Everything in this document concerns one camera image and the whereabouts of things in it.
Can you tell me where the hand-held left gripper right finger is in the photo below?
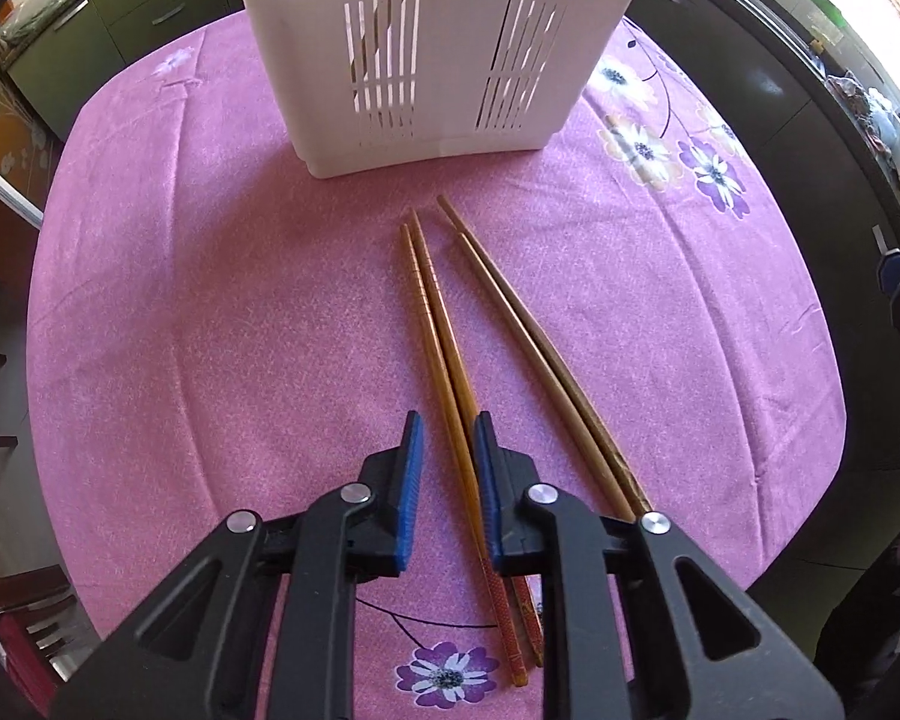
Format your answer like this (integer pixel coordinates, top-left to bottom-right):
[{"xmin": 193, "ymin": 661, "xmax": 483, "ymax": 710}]
[{"xmin": 472, "ymin": 410, "xmax": 846, "ymax": 720}]

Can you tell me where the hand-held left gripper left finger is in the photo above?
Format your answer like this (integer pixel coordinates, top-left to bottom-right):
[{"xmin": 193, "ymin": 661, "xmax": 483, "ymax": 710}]
[{"xmin": 49, "ymin": 410, "xmax": 426, "ymax": 720}]

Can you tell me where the plain brown wooden chopstick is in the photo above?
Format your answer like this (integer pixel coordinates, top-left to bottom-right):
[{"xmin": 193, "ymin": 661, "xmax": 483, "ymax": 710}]
[
  {"xmin": 459, "ymin": 234, "xmax": 642, "ymax": 524},
  {"xmin": 436, "ymin": 195, "xmax": 655, "ymax": 522}
]

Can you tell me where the patterned end wooden chopstick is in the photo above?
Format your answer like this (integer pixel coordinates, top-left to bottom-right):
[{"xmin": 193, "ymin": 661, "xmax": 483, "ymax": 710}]
[
  {"xmin": 400, "ymin": 223, "xmax": 530, "ymax": 689},
  {"xmin": 409, "ymin": 210, "xmax": 547, "ymax": 667}
]

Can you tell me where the white slotted utensil holder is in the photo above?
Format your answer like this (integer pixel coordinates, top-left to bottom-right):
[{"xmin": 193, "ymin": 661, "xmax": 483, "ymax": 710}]
[{"xmin": 225, "ymin": 0, "xmax": 661, "ymax": 179}]

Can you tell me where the dark stone countertop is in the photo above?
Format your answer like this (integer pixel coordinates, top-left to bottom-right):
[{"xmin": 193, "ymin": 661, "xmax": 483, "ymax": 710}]
[{"xmin": 690, "ymin": 0, "xmax": 900, "ymax": 271}]

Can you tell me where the patterned rag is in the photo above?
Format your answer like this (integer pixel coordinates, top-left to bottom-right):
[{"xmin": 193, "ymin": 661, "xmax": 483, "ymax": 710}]
[{"xmin": 829, "ymin": 71, "xmax": 890, "ymax": 136}]

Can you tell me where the purple floral tablecloth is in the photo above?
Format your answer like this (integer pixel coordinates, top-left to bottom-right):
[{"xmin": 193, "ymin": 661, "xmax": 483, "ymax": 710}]
[{"xmin": 26, "ymin": 11, "xmax": 848, "ymax": 710}]

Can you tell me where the long green base cabinet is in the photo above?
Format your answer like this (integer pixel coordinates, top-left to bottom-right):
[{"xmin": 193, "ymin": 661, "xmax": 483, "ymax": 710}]
[{"xmin": 622, "ymin": 0, "xmax": 900, "ymax": 616}]

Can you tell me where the person's dark clothing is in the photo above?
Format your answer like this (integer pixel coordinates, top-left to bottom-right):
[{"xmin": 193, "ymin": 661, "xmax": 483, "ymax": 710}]
[{"xmin": 817, "ymin": 532, "xmax": 900, "ymax": 720}]

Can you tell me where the wooden chair red cushion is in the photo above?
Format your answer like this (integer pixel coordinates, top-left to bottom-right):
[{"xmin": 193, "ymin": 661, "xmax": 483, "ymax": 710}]
[{"xmin": 0, "ymin": 566, "xmax": 83, "ymax": 717}]

